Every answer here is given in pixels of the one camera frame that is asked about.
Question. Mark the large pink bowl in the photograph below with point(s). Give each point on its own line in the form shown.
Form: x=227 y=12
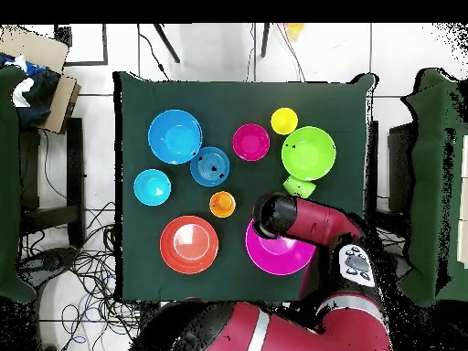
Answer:
x=278 y=259

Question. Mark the small red bowl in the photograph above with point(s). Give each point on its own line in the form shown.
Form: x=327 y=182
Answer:
x=251 y=142

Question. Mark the cardboard box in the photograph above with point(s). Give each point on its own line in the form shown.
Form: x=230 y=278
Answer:
x=62 y=102

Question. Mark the small turquoise bowl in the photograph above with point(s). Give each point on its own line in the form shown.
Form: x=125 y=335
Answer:
x=152 y=187

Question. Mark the dark green table cloth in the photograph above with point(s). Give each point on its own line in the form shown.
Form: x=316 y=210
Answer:
x=234 y=102

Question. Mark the black stool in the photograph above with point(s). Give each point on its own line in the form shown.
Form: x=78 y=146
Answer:
x=75 y=164

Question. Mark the bundle of clothes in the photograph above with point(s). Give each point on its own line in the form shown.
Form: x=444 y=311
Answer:
x=36 y=91

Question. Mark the yellow cup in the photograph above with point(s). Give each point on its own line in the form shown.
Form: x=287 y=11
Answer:
x=284 y=121

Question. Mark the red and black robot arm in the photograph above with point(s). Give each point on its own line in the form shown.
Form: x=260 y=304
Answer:
x=321 y=223

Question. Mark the green bowl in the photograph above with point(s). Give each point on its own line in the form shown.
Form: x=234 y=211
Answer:
x=309 y=153

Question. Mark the ribbed blue bowl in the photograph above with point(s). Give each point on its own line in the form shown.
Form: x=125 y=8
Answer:
x=203 y=162

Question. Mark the green cloth side table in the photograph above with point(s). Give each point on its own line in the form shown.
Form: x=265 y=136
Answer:
x=427 y=182
x=7 y=164

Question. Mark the black square frame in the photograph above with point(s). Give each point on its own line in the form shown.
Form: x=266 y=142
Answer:
x=105 y=44

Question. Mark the large blue bowl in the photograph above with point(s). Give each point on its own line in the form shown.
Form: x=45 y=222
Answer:
x=174 y=136

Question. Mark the black pedestal foot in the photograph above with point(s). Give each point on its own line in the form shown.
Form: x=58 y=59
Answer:
x=51 y=259

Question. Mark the orange-red bowl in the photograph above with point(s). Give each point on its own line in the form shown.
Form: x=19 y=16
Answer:
x=189 y=244

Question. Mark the green cup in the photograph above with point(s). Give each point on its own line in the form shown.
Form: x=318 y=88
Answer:
x=299 y=187

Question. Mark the yellow object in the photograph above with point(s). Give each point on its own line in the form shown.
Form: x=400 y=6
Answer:
x=294 y=29

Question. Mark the black tripod leg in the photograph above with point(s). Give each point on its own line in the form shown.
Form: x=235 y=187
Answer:
x=166 y=42
x=265 y=40

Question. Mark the orange cup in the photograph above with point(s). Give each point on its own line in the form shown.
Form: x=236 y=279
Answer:
x=222 y=204

